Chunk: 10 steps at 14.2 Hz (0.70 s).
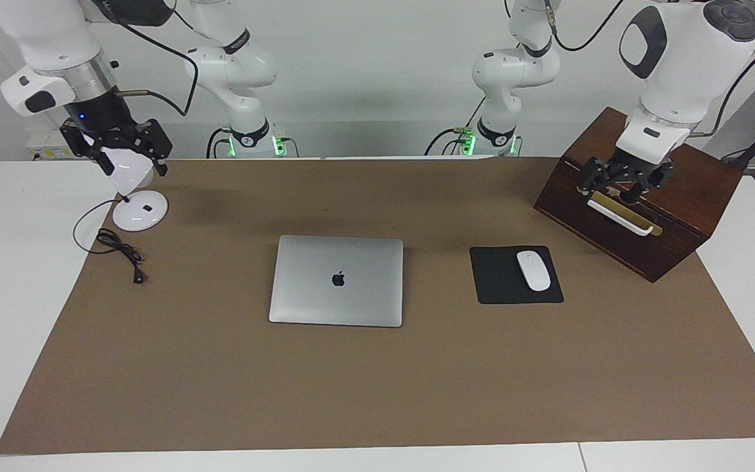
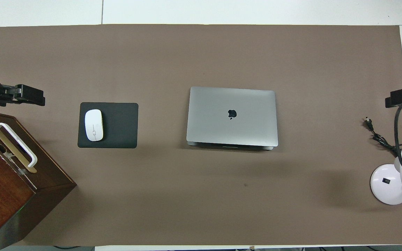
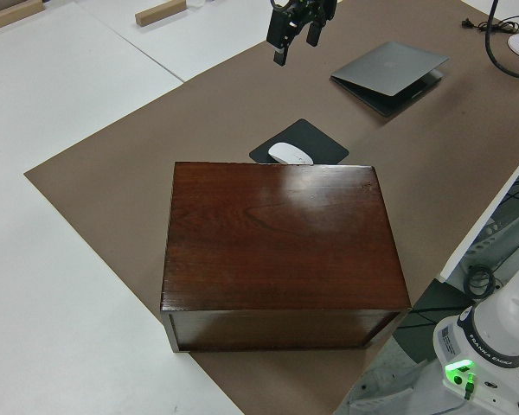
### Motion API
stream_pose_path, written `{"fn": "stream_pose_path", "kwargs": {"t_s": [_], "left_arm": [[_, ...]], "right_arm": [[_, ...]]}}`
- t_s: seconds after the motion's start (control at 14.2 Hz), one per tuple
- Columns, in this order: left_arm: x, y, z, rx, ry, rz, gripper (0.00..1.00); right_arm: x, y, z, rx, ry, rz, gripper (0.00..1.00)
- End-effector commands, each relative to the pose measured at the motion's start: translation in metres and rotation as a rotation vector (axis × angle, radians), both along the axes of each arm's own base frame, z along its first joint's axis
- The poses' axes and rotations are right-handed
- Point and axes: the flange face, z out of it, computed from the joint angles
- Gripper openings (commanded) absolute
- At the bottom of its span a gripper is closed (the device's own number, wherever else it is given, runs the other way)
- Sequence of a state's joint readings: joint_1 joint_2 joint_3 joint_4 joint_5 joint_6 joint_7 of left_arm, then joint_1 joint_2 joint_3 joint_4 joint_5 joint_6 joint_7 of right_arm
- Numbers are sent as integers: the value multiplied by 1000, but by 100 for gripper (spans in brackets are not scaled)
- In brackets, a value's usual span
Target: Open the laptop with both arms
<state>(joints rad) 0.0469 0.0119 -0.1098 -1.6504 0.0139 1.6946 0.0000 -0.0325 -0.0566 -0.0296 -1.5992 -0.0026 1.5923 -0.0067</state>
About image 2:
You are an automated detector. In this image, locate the silver grey laptop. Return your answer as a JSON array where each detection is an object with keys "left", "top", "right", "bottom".
[{"left": 186, "top": 86, "right": 278, "bottom": 151}]

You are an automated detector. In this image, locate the white computer mouse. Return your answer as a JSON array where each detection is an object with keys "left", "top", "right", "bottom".
[{"left": 84, "top": 109, "right": 104, "bottom": 142}]

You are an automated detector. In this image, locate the white desk lamp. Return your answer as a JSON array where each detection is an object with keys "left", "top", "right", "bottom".
[{"left": 370, "top": 144, "right": 402, "bottom": 205}]

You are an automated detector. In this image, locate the black mouse pad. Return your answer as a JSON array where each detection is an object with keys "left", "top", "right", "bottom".
[{"left": 77, "top": 102, "right": 139, "bottom": 149}]

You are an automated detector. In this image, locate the dark brown wooden box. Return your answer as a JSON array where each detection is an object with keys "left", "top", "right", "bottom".
[{"left": 0, "top": 109, "right": 77, "bottom": 251}]

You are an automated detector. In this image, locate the brown table mat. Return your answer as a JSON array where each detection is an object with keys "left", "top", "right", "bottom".
[{"left": 0, "top": 24, "right": 402, "bottom": 246}]

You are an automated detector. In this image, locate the black lamp power cable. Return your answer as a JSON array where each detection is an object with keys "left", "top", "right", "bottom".
[{"left": 363, "top": 118, "right": 402, "bottom": 157}]

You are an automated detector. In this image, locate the white box handle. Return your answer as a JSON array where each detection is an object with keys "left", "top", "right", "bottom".
[{"left": 0, "top": 123, "right": 38, "bottom": 168}]

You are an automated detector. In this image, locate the gold handle plate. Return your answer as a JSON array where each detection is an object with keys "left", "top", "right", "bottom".
[{"left": 0, "top": 123, "right": 37, "bottom": 174}]

